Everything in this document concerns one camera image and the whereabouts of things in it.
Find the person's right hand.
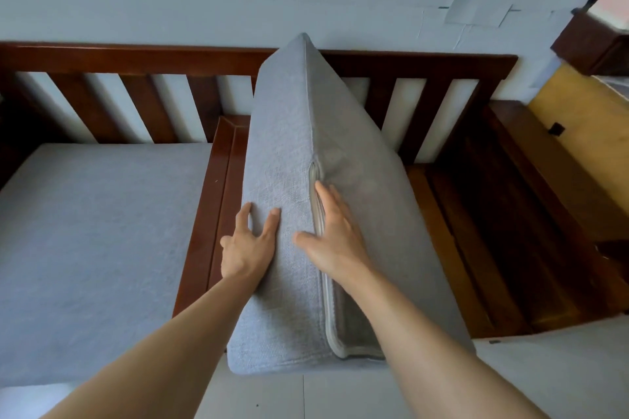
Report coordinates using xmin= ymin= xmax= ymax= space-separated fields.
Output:
xmin=293 ymin=181 xmax=374 ymax=295

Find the person's left hand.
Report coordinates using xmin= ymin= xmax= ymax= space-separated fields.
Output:
xmin=219 ymin=202 xmax=282 ymax=283

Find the grey cushion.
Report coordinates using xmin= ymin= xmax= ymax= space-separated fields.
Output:
xmin=0 ymin=142 xmax=213 ymax=389
xmin=225 ymin=32 xmax=476 ymax=376

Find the dark wooden sofa with console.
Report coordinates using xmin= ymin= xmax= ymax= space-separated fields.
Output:
xmin=0 ymin=40 xmax=629 ymax=341

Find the person's right forearm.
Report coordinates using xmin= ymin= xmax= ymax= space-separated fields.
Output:
xmin=343 ymin=266 xmax=546 ymax=419

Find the person's left forearm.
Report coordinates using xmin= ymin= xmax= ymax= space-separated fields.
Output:
xmin=44 ymin=276 xmax=264 ymax=419

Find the yellow wooden desk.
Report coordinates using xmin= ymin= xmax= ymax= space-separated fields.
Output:
xmin=528 ymin=62 xmax=629 ymax=243

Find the dark wooden drawer stand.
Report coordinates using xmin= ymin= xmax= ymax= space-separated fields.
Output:
xmin=550 ymin=9 xmax=629 ymax=77

